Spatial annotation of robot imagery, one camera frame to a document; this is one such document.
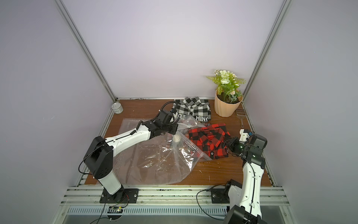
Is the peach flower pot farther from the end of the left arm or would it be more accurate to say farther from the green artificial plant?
the end of the left arm

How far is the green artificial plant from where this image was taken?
3.00 ft

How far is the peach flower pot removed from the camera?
970mm
